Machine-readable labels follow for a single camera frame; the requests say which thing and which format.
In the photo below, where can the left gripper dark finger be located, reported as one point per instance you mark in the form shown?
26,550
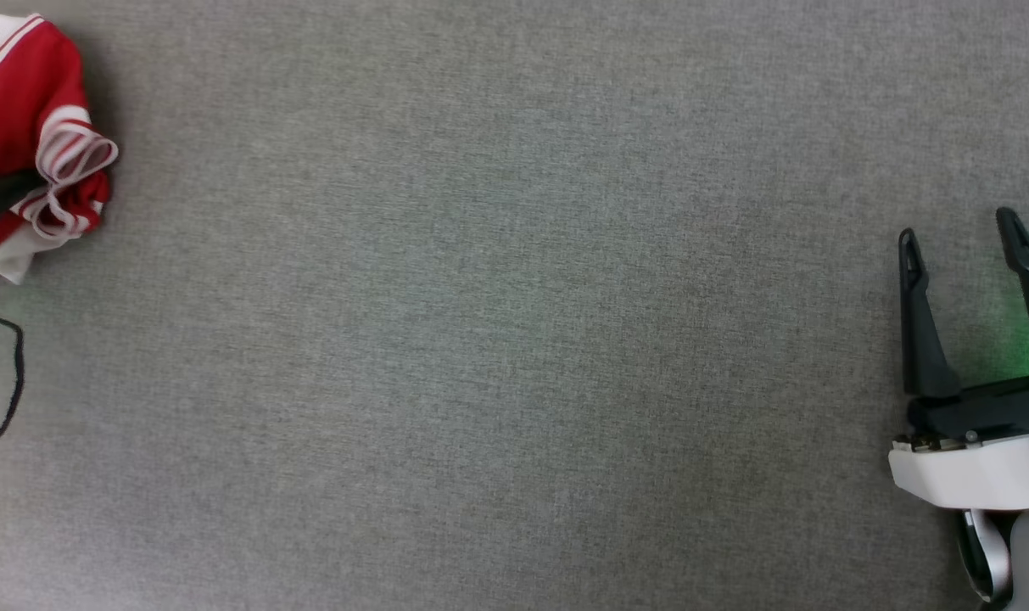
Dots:
1,197

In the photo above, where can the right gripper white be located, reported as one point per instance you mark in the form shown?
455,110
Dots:
981,467

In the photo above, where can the red and white jersey garment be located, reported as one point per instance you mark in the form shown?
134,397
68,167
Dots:
18,93

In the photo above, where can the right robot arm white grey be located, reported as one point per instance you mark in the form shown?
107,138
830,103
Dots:
1027,560

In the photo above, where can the grey fabric sofa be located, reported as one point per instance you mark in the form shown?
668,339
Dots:
514,339

